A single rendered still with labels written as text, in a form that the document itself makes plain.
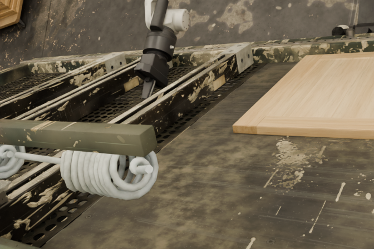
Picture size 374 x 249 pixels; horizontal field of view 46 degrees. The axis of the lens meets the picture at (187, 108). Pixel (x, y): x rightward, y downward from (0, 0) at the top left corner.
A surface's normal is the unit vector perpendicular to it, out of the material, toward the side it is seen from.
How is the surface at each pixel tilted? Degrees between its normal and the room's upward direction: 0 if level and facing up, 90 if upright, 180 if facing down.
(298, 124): 51
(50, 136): 40
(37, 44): 0
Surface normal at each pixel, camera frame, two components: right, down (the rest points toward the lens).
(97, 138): -0.50, 0.37
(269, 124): -0.18, -0.93
